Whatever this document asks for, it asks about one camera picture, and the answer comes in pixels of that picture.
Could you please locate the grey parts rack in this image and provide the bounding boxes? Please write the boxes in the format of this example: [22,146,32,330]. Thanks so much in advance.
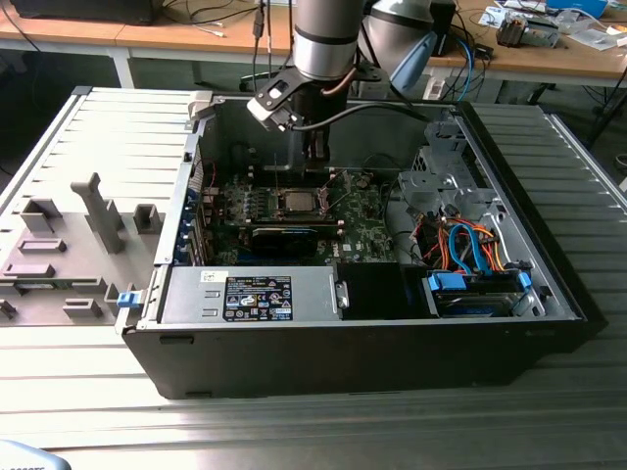
[0,171,166,327]

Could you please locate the green RAM stick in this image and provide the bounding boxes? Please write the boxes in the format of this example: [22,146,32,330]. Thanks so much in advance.
[9,278,99,289]

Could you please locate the metal socket cover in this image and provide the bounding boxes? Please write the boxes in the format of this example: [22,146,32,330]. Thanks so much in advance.
[318,169,353,208]

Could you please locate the black upright box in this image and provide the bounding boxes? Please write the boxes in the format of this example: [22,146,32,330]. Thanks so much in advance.
[431,2,458,58]

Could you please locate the hard disk in blue carrier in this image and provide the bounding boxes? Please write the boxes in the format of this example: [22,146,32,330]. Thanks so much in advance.
[421,271,534,319]

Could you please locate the metal heatsink cooler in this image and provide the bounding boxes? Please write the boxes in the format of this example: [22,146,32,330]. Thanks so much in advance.
[495,12,562,49]

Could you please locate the black graphics card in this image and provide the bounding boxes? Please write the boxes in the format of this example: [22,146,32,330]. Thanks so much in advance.
[248,225,319,259]

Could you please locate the blue data wire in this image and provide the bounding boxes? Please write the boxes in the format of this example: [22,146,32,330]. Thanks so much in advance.
[448,222,493,276]

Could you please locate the green motherboard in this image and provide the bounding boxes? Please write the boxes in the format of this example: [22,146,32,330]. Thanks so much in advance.
[203,168,398,268]

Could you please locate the metal drive cage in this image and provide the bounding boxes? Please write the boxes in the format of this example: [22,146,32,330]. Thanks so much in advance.
[395,119,497,219]

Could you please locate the pale blue grey device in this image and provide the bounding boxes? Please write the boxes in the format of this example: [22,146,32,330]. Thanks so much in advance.
[0,439,70,470]

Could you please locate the white power adapter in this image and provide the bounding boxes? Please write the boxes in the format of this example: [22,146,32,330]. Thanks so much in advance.
[421,76,448,103]

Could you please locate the wooden desk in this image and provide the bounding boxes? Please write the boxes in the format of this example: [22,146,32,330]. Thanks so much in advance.
[425,0,627,107]
[0,7,300,89]

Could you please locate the black PC case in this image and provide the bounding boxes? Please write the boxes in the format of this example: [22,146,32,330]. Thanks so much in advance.
[115,92,608,400]

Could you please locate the black flat box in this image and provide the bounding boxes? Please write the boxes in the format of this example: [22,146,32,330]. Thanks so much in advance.
[9,0,158,25]

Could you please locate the blue box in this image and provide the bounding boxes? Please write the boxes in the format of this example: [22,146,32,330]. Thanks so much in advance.
[546,0,608,19]

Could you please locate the black camera cable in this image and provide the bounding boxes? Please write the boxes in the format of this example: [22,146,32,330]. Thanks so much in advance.
[287,105,430,132]

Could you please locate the black plastic shroud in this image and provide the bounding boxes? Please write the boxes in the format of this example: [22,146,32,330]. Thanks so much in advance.
[337,262,409,322]

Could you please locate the orange power wires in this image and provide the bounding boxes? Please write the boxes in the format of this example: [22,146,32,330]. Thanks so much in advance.
[419,220,508,273]

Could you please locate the CPU socket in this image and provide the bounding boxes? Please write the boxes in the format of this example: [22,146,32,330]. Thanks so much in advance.
[274,184,330,220]

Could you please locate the thin black wire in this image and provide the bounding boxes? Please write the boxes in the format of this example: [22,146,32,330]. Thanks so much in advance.
[362,152,406,197]

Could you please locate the grey power supply unit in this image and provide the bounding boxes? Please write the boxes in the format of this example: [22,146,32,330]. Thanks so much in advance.
[157,265,342,325]

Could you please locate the blue network cable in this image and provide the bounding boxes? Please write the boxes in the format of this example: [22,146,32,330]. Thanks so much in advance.
[455,36,489,102]

